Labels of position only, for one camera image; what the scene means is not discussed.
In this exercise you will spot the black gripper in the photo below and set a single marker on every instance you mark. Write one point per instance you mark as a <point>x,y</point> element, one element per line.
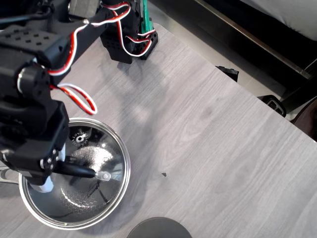
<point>37,154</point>

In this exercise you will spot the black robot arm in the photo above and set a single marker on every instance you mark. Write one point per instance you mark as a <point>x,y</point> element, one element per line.
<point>24,49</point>

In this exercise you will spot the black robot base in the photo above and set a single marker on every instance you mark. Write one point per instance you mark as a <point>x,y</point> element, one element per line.
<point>116,49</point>

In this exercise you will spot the black metal pot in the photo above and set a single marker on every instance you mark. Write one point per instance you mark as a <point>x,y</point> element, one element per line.
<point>74,226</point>

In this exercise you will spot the dark grey round disc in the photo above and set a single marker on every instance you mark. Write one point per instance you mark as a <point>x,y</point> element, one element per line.
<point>158,229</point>

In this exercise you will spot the green circuit board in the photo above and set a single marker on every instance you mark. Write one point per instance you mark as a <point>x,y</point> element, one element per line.
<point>147,17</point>

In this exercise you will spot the black table clamp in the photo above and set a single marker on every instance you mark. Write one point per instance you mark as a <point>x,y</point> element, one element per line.
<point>273,104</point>
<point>229,72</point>

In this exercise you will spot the brown round object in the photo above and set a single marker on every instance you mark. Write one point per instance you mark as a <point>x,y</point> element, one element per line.
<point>309,119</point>

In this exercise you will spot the white cushion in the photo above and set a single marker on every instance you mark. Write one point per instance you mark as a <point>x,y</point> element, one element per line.
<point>292,15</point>

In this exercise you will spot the dark furniture frame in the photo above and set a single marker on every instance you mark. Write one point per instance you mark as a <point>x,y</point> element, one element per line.
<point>272,42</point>

